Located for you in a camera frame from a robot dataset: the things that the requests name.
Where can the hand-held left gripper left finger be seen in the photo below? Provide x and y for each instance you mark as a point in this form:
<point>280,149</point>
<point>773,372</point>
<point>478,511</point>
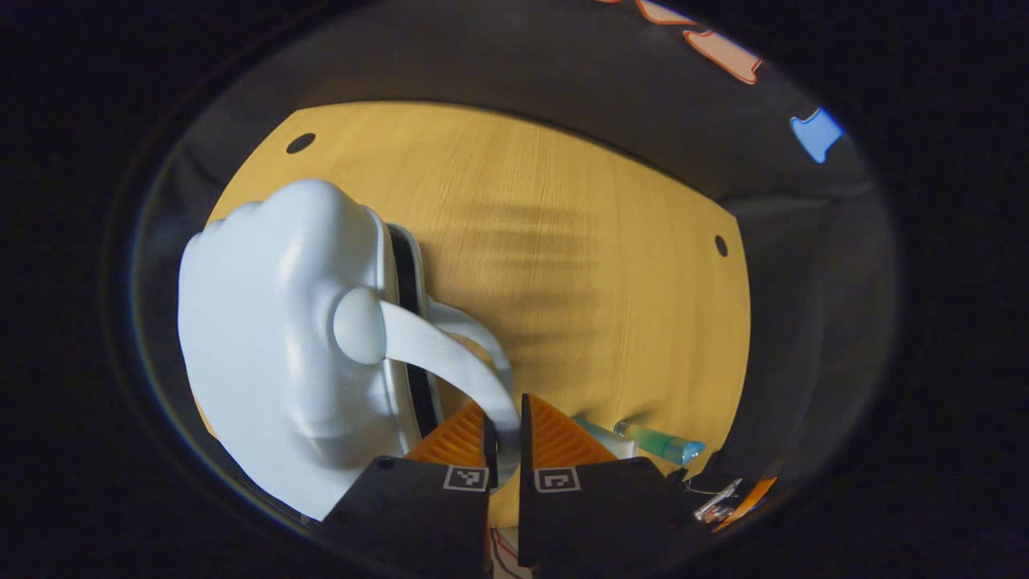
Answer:
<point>490,450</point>

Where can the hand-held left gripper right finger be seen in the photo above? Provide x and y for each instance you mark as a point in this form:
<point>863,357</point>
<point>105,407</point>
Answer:
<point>526,442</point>

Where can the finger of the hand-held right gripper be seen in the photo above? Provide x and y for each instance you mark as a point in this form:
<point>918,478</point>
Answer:
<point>752,497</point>

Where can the green bottle with blue cap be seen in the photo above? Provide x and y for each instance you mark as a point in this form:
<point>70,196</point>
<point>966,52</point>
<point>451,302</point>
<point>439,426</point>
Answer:
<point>663,442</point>

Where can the light blue suitcase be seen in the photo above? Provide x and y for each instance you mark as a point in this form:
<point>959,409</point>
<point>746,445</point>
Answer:
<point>265,322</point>

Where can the black backdrop cloth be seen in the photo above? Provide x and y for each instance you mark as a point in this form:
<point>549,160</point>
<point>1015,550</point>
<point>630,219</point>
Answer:
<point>804,281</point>

